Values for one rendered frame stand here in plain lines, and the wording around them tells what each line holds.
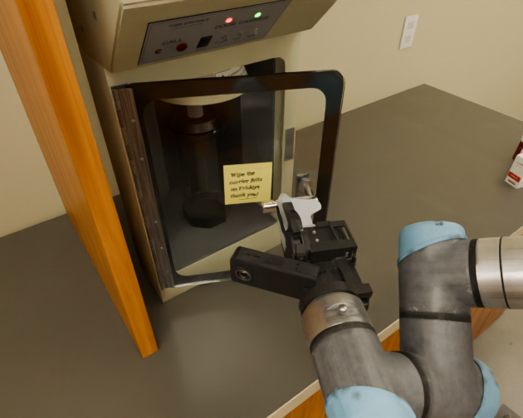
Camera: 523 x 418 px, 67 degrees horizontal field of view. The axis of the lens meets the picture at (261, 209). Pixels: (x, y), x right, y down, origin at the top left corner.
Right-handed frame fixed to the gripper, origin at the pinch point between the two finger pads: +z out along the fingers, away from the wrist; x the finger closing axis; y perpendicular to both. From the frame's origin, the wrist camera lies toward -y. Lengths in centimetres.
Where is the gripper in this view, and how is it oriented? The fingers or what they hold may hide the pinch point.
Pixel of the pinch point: (279, 206)
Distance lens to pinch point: 62.0
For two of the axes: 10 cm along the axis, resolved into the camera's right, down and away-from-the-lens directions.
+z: -1.7, -6.3, 7.6
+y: 9.9, -1.1, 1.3
